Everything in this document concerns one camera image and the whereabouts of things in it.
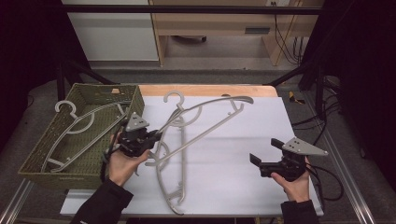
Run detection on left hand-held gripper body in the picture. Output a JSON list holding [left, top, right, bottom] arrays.
[[117, 111, 150, 158]]

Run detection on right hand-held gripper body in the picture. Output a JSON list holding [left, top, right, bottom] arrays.
[[259, 136, 330, 183]]

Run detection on beige plastic clothes hanger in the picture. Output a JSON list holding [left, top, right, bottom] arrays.
[[155, 116, 188, 217], [145, 91, 255, 167], [40, 100, 132, 174]]

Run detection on green woven basket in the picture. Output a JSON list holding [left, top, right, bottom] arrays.
[[18, 82, 146, 190]]

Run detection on person's right hand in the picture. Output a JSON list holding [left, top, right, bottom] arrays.
[[270, 157, 312, 203]]

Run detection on person's left hand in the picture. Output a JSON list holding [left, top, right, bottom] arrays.
[[106, 133, 151, 188]]

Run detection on white paper sheet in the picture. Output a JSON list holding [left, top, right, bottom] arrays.
[[59, 95, 325, 217]]

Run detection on yellow and black tape piece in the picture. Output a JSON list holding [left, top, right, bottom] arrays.
[[288, 91, 306, 105]]

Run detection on black metal stand leg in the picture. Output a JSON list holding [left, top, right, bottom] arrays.
[[55, 59, 118, 101], [267, 60, 326, 116]]

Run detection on white cabinet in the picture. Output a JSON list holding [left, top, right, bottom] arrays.
[[61, 0, 160, 63]]

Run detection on black curtain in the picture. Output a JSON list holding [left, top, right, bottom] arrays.
[[0, 0, 92, 153], [300, 0, 396, 190]]

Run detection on light wooden desk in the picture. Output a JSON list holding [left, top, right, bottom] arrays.
[[148, 0, 325, 67]]

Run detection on black metal crossbar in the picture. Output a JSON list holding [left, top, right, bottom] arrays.
[[62, 4, 323, 16]]

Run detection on white power strip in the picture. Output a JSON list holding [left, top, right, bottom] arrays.
[[265, 0, 291, 7]]

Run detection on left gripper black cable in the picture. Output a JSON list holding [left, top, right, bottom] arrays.
[[101, 119, 129, 183]]

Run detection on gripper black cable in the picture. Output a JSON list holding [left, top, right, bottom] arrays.
[[306, 163, 345, 203], [101, 119, 129, 183]]

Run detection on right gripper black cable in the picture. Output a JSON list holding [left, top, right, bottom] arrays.
[[306, 163, 345, 203]]

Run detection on bundle of black floor cables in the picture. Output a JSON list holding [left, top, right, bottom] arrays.
[[292, 76, 344, 147]]

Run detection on aluminium rail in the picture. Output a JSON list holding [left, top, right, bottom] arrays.
[[0, 178, 35, 224], [303, 92, 377, 224]]

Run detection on black cables at desk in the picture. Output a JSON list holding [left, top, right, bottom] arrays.
[[273, 13, 305, 66]]

